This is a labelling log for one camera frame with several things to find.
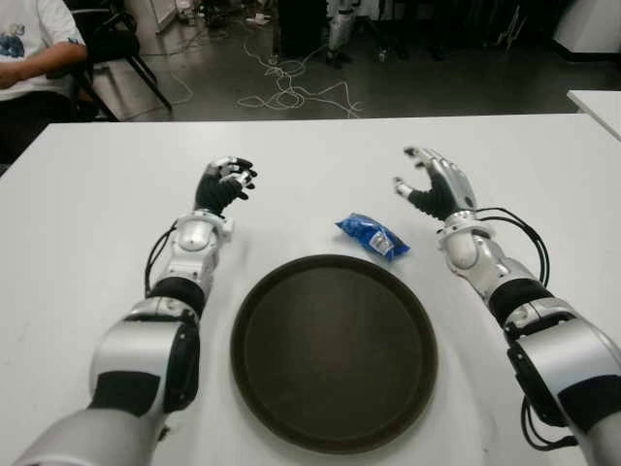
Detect robot left hand black silver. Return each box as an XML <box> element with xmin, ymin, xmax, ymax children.
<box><xmin>195</xmin><ymin>155</ymin><xmax>258</xmax><ymax>218</ymax></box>

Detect robot right hand black silver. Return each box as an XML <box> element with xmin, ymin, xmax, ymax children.
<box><xmin>392</xmin><ymin>145</ymin><xmax>480</xmax><ymax>223</ymax></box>

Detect blue Oreo cookie packet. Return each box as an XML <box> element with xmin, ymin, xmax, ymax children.
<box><xmin>333</xmin><ymin>212</ymin><xmax>411</xmax><ymax>263</ymax></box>

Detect white side table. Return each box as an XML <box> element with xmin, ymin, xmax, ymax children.
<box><xmin>566</xmin><ymin>88</ymin><xmax>621</xmax><ymax>142</ymax></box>

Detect black chair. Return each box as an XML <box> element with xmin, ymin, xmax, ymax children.
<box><xmin>72</xmin><ymin>0</ymin><xmax>174</xmax><ymax>122</ymax></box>

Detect white leaning board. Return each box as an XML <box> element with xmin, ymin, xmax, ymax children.
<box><xmin>153</xmin><ymin>0</ymin><xmax>181</xmax><ymax>34</ymax></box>

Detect standing humanoid robot legs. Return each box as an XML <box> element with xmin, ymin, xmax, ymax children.
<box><xmin>324</xmin><ymin>0</ymin><xmax>358</xmax><ymax>69</ymax></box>

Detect round dark brown tray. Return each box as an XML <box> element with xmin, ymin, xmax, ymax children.
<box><xmin>229</xmin><ymin>253</ymin><xmax>440</xmax><ymax>456</ymax></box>

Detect white cabinet black base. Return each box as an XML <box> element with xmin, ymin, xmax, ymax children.
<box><xmin>552</xmin><ymin>0</ymin><xmax>621</xmax><ymax>54</ymax></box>

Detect seated person white shirt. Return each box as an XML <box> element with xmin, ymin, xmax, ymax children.
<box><xmin>0</xmin><ymin>0</ymin><xmax>98</xmax><ymax>166</ymax></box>

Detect black left forearm cable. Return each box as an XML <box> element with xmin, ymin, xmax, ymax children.
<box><xmin>144</xmin><ymin>218</ymin><xmax>181</xmax><ymax>298</ymax></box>

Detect black forearm cable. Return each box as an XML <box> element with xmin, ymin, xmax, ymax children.
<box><xmin>476</xmin><ymin>206</ymin><xmax>551</xmax><ymax>290</ymax></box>
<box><xmin>144</xmin><ymin>218</ymin><xmax>181</xmax><ymax>298</ymax></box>

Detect tangled white floor cable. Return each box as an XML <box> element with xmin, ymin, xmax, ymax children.
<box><xmin>237</xmin><ymin>28</ymin><xmax>363</xmax><ymax>119</ymax></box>

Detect black right forearm cable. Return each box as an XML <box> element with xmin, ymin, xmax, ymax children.
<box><xmin>476</xmin><ymin>206</ymin><xmax>551</xmax><ymax>290</ymax></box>

